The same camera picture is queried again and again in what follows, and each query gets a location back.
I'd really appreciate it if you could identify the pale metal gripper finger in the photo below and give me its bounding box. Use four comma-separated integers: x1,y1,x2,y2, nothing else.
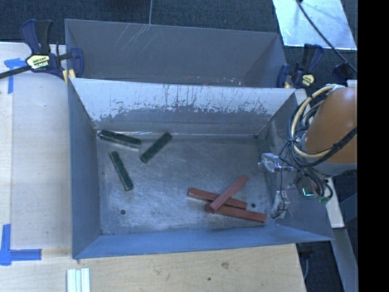
270,190,292,220
257,152,295,173

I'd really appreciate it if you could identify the red-brown flat block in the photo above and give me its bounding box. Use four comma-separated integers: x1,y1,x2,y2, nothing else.
208,175,250,214
187,187,248,210
204,202,267,224

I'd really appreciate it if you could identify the grey metal bin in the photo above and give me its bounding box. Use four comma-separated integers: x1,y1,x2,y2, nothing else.
64,18,336,260

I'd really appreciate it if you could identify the dark green flat block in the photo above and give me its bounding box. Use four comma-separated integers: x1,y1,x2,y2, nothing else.
109,150,135,192
139,131,173,165
97,129,143,150

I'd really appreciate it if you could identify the pale wood board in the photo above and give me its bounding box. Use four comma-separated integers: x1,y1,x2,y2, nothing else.
10,71,74,251

